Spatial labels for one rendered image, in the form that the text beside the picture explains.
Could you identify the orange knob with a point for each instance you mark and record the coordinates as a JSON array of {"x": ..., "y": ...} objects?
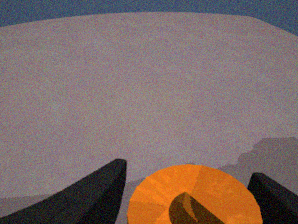
[{"x": 192, "y": 194}]

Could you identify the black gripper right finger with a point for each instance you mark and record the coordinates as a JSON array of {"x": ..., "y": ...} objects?
[{"x": 278, "y": 204}]

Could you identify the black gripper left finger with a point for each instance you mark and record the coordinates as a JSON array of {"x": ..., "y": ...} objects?
[{"x": 92, "y": 200}]

